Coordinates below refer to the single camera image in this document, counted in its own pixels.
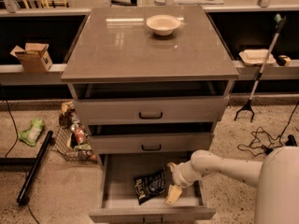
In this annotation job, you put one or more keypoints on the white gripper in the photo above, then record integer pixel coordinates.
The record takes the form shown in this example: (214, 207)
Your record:
(178, 175)

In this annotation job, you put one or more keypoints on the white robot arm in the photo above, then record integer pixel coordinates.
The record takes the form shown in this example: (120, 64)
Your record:
(276, 180)

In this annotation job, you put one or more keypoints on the grey open bottom drawer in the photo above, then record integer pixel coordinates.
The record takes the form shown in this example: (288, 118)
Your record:
(118, 201)

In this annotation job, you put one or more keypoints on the grey middle drawer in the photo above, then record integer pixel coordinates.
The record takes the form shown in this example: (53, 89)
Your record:
(151, 137)

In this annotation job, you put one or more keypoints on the grey top drawer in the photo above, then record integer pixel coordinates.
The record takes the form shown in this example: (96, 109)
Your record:
(151, 102)

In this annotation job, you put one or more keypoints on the grey drawer cabinet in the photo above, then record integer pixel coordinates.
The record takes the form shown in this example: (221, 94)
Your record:
(115, 45)

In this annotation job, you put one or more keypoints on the green snack bag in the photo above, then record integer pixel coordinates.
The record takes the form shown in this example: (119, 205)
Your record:
(30, 136)

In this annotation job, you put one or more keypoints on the black right stand leg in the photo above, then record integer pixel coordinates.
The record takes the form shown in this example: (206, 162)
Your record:
(291, 141)

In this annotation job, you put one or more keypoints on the white takeout container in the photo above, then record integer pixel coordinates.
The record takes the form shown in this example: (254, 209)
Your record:
(252, 57)

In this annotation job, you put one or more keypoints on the white bowl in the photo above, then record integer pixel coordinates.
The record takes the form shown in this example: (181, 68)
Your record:
(163, 24)

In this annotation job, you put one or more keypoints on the yellow tape measure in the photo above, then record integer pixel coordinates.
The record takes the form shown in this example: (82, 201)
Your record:
(283, 60)

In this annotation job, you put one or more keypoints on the black metal stand leg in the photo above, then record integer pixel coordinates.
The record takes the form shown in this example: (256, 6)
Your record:
(28, 165)

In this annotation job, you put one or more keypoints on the cardboard box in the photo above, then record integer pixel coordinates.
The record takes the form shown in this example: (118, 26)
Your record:
(34, 58)

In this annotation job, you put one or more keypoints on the reacher grabber tool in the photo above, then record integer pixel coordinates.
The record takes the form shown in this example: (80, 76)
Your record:
(280, 21)

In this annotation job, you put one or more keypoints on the wire basket with snacks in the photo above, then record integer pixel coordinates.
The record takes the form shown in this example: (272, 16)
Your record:
(65, 142)

